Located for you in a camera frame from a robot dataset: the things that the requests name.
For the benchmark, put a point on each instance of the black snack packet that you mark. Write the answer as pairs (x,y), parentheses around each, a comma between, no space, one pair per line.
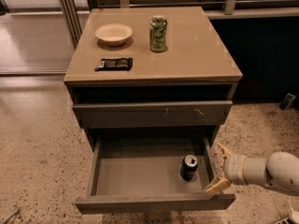
(116,64)

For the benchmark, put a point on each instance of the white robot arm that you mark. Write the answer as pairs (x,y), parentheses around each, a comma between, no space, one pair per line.
(279,172)

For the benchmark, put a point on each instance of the open grey middle drawer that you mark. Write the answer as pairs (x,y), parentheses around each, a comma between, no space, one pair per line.
(133,174)

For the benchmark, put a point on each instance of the green soda can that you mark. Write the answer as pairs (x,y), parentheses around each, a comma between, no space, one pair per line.
(157,33)

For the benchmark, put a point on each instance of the dark blue pepsi can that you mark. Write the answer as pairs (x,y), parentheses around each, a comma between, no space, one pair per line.
(188,167)

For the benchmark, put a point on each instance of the small black floor object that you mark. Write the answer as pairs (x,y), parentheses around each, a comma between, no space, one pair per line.
(289,98)

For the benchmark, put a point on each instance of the metal rod on floor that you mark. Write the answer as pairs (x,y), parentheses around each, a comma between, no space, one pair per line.
(9,217)

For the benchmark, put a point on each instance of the white paper bowl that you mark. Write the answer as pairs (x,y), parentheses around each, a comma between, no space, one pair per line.
(114,34)

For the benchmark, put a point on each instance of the grey drawer cabinet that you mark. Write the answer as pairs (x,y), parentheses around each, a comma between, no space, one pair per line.
(195,66)

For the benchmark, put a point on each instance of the closed grey top drawer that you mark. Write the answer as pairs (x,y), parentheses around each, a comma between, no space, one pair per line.
(140,115)

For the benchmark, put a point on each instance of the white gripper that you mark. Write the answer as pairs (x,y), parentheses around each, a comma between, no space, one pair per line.
(232,167)

